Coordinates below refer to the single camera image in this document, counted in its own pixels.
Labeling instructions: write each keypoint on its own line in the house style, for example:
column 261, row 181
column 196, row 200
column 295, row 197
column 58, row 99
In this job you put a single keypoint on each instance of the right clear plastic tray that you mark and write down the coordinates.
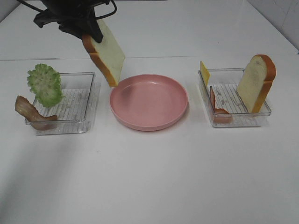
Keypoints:
column 224, row 83

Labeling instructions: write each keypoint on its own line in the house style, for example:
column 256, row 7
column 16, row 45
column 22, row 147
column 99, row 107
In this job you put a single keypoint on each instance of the left clear plastic tray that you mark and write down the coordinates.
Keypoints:
column 76, row 111

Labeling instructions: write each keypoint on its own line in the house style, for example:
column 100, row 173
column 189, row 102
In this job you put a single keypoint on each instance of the yellow cheese slice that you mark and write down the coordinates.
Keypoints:
column 205, row 73

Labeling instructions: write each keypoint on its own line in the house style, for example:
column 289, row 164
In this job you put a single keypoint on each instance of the bread slice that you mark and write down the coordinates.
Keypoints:
column 106, row 55
column 256, row 82

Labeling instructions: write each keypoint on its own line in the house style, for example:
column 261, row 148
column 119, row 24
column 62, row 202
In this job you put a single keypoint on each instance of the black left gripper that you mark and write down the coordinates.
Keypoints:
column 76, row 17

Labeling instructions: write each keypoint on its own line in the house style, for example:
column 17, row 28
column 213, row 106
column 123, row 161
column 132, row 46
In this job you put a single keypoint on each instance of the green lettuce leaf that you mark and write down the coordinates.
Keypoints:
column 45, row 83

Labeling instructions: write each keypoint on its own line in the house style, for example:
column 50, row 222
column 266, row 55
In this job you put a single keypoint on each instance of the bacon strip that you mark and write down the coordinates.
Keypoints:
column 27, row 110
column 221, row 116

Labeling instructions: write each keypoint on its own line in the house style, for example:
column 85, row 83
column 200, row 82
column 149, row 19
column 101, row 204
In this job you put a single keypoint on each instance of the clear plastic tray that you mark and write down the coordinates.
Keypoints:
column 224, row 83
column 76, row 111

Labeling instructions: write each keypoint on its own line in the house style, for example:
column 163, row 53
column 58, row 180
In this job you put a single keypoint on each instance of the pink round plate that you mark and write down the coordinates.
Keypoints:
column 148, row 102

